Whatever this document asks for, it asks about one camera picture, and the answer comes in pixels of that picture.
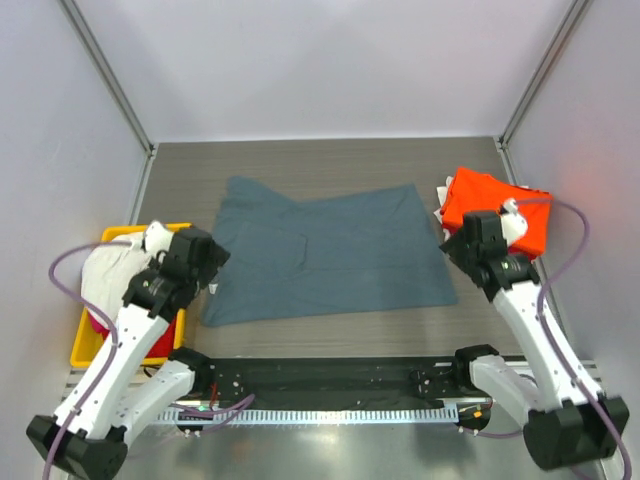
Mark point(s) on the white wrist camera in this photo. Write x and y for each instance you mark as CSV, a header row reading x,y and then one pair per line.
x,y
156,237
513,224

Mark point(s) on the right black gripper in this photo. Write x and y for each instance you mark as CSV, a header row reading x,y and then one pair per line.
x,y
452,243

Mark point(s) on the red t shirt in bin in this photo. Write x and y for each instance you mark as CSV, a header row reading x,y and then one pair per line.
x,y
172,339

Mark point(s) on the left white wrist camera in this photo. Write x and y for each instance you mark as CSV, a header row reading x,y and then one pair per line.
x,y
156,237

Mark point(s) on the yellow plastic bin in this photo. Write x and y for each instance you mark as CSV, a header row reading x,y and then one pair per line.
x,y
87,340

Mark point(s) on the white folded t shirt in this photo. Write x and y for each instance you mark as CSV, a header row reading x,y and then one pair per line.
x,y
442,192

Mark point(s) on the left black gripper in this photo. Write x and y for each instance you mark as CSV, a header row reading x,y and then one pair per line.
x,y
217,257

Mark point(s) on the white slotted cable duct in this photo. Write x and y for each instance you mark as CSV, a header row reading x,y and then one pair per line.
x,y
254,417

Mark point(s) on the left aluminium frame post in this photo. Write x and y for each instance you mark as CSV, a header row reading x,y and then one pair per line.
x,y
98,58

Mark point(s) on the white t shirt in bin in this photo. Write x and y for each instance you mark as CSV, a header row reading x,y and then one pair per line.
x,y
107,271

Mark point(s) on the aluminium frame post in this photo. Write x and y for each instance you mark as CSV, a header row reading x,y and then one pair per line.
x,y
98,58
561,38

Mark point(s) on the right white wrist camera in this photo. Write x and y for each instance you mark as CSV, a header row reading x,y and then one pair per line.
x,y
513,224

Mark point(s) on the blue-grey t shirt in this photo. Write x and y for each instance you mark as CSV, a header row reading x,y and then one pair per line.
x,y
365,252

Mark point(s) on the right aluminium frame post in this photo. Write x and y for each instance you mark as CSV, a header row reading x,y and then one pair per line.
x,y
561,38

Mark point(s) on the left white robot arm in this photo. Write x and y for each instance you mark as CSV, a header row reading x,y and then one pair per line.
x,y
90,433

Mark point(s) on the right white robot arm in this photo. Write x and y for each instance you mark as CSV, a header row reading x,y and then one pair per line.
x,y
566,418

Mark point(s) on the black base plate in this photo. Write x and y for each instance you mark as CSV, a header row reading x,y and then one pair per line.
x,y
335,384

